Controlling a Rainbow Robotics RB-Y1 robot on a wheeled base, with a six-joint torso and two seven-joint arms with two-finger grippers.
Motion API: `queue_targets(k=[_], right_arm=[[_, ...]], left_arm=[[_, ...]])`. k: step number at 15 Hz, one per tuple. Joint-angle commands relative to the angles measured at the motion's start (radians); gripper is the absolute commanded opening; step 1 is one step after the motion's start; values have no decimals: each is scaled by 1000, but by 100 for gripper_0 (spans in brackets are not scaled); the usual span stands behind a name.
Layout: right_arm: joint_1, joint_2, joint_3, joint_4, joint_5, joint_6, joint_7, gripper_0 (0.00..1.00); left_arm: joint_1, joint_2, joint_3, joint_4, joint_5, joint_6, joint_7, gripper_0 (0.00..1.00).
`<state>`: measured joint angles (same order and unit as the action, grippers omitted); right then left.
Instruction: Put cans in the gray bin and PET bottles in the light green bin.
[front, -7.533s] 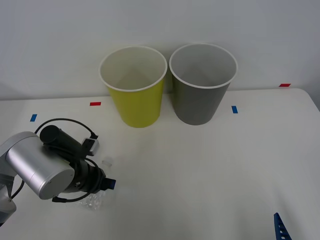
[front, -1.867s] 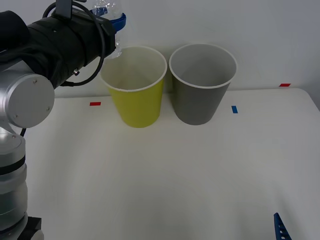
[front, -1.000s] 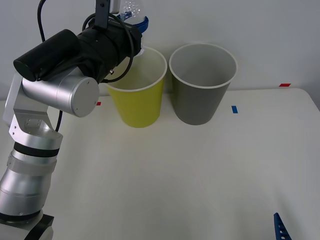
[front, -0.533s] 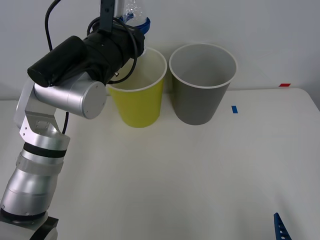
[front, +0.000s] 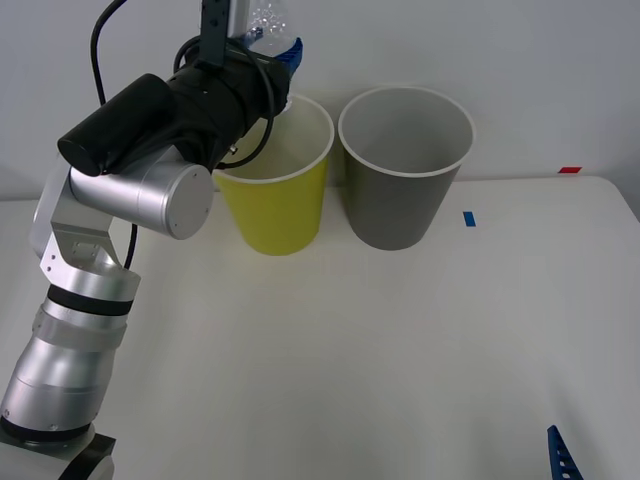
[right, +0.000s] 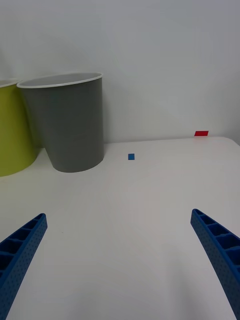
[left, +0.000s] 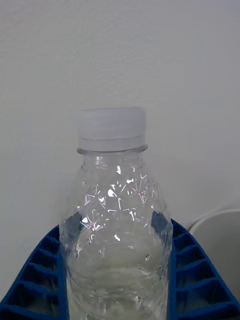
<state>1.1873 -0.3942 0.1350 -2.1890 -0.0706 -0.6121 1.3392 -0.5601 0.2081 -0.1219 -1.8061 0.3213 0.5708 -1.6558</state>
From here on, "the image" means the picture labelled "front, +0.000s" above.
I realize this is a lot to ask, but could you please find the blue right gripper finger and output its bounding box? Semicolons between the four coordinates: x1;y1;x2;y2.
546;424;584;480

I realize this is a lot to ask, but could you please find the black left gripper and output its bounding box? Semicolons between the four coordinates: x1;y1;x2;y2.
168;26;306;170

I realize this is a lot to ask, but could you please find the grey plastic waste bin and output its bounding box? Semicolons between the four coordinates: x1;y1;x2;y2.
337;86;475;252

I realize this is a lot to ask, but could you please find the clear plastic bottle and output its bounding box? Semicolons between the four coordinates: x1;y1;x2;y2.
246;0;297;112

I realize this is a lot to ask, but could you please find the yellow-green plastic waste bin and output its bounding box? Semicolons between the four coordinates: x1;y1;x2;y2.
212;92;336;258

